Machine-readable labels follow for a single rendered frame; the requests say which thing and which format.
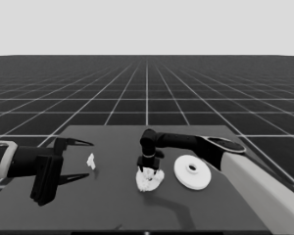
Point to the large thick white disc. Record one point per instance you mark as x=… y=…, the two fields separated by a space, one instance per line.
x=199 y=179

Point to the white round carrier with pins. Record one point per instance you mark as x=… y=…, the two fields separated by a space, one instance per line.
x=153 y=186

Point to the small white T-shaped piece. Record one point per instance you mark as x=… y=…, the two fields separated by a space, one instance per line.
x=91 y=161

